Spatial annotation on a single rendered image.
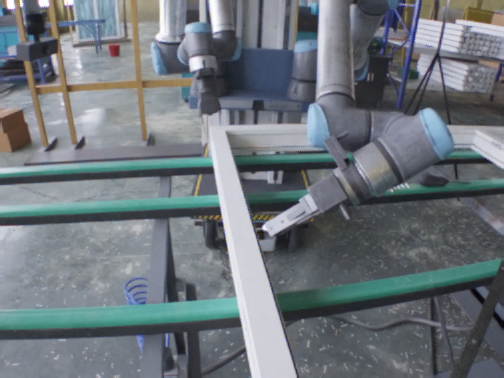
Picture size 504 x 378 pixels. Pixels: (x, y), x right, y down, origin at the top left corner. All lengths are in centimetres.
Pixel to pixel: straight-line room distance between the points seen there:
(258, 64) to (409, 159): 128
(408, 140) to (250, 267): 33
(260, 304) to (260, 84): 141
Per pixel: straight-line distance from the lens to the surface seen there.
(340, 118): 69
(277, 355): 45
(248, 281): 53
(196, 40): 118
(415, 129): 61
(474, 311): 119
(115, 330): 61
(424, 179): 104
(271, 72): 178
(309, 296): 62
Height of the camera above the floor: 131
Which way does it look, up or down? 30 degrees down
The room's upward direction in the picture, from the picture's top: 3 degrees clockwise
